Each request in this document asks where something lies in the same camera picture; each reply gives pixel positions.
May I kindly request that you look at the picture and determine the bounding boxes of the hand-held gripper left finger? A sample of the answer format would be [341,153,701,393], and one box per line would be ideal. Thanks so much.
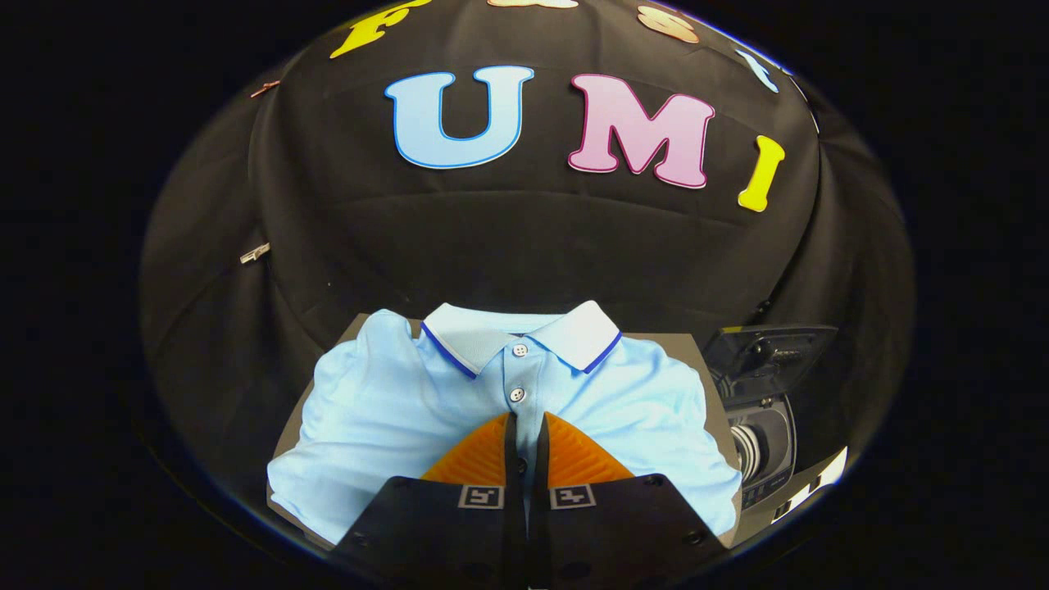
[328,411,528,590]

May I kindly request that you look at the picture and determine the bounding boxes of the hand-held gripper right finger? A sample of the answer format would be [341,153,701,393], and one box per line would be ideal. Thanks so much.
[529,411,732,590]

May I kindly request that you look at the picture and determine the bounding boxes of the light blue polo shirt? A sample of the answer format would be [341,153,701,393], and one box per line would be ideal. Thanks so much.
[268,301,742,546]

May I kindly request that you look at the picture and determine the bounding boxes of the dark transparent washing machine lid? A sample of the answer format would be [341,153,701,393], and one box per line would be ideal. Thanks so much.
[703,325,838,408]

